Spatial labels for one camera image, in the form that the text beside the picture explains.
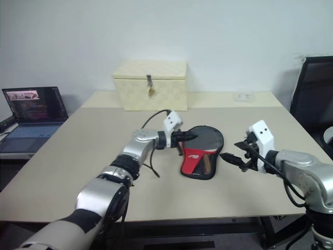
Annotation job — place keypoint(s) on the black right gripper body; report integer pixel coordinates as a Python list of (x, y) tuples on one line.
[(253, 159)]

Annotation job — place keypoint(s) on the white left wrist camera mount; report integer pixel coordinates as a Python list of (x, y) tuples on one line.
[(172, 122)]

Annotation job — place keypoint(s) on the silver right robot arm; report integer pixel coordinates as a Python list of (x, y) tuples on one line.
[(307, 172)]

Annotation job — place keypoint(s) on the white round object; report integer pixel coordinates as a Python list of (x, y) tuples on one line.
[(329, 135)]

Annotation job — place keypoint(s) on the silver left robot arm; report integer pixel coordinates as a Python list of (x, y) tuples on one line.
[(104, 192)]

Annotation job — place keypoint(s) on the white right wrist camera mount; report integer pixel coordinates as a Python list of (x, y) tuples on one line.
[(264, 138)]

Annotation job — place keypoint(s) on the black table frame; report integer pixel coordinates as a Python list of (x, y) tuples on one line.
[(197, 231)]

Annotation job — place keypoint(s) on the black and red paddle case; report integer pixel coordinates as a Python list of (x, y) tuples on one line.
[(191, 164)]

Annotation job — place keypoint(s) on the silver box hasp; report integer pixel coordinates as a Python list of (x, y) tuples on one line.
[(148, 79)]

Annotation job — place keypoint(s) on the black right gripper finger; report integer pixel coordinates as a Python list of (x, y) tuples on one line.
[(232, 159), (245, 147)]

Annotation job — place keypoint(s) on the white power socket strip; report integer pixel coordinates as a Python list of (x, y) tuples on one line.
[(244, 96)]

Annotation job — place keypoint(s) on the black office chair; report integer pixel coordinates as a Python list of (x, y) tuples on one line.
[(314, 99)]

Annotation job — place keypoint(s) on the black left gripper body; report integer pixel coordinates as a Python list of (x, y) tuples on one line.
[(177, 136)]

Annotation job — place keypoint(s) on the brass padlock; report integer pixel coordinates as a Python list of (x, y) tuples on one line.
[(152, 92)]

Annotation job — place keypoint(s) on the black device beside laptop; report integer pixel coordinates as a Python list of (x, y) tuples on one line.
[(6, 123)]

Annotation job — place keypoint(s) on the open laptop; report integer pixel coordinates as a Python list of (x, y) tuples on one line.
[(33, 106)]

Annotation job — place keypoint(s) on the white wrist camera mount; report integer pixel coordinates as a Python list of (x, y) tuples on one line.
[(264, 138), (172, 122)]

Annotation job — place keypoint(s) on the cream lidded storage box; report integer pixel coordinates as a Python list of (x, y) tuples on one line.
[(164, 91)]

